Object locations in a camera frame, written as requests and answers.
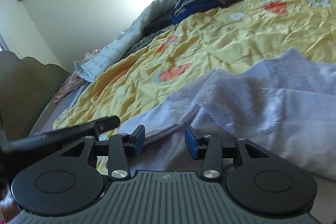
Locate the yellow cartoon quilt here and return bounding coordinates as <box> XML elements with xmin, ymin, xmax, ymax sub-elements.
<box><xmin>53</xmin><ymin>0</ymin><xmax>335</xmax><ymax>129</ymax></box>

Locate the grey patterned blanket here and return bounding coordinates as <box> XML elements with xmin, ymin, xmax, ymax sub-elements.
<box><xmin>74</xmin><ymin>0</ymin><xmax>177</xmax><ymax>83</ymax></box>

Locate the lavender long-sleeve top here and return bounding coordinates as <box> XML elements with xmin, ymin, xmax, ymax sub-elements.
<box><xmin>120</xmin><ymin>48</ymin><xmax>335</xmax><ymax>179</ymax></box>

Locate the person's left hand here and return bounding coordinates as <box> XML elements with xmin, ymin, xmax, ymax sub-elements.
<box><xmin>1</xmin><ymin>165</ymin><xmax>20</xmax><ymax>223</ymax></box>

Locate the olive green headboard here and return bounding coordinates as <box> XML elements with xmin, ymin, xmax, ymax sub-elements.
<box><xmin>1</xmin><ymin>51</ymin><xmax>69</xmax><ymax>141</ymax></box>

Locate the pink garment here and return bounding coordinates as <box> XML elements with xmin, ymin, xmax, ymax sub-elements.
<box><xmin>54</xmin><ymin>50</ymin><xmax>101</xmax><ymax>103</ymax></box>

